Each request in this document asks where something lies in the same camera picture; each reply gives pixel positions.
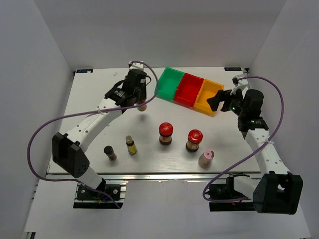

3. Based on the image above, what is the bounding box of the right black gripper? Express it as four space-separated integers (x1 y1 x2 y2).
206 86 246 117

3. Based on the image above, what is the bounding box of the yellow cap sauce bottle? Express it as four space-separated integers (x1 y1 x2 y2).
137 100 147 112

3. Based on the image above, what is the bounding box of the small brown cap bottle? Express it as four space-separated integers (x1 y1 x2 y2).
125 135 137 155

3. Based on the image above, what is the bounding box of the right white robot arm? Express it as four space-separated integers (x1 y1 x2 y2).
205 90 303 215

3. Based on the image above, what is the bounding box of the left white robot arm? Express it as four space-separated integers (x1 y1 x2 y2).
52 69 147 199

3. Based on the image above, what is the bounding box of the yellow plastic bin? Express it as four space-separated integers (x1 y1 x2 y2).
193 79 224 116

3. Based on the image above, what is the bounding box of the right table logo sticker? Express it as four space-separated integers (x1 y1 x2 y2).
224 67 242 71

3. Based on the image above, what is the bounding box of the table logo sticker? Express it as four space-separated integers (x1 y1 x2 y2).
76 69 93 74
224 67 242 71

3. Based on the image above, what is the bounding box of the red plastic bin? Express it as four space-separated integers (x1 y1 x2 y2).
173 73 204 107

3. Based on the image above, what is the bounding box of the green plastic bin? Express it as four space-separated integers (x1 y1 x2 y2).
154 67 184 101

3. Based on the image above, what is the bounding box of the red lid jar right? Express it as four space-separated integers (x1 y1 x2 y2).
185 129 203 153

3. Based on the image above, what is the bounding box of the red lid jar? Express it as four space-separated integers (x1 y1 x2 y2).
185 129 203 153
159 122 173 146

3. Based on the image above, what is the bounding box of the red lid jar left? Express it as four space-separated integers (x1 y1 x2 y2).
159 122 173 146

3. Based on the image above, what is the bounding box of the left table logo sticker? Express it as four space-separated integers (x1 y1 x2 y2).
76 69 93 74

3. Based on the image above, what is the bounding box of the pink cap spice bottle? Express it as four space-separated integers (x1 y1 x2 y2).
198 149 214 169

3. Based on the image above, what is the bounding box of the black cap spice jar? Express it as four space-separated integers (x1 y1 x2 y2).
104 145 117 161

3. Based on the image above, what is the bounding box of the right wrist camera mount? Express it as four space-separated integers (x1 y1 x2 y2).
230 75 249 95

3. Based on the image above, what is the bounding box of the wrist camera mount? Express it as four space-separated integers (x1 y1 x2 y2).
230 75 249 95
128 61 144 71

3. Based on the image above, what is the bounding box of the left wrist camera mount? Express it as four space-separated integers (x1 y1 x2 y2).
128 61 144 71

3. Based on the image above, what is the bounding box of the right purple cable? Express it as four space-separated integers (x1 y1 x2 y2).
202 76 285 203

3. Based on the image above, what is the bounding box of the purple cable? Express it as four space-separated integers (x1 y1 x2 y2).
202 76 285 203
26 60 159 209

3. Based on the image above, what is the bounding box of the aluminium table front rail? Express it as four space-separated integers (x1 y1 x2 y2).
46 172 262 181

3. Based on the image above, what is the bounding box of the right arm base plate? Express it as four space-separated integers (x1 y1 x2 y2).
205 173 255 212

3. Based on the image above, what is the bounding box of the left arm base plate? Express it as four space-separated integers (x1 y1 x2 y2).
73 180 128 209

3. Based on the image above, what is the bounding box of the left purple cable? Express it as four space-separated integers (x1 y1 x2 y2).
26 60 159 209

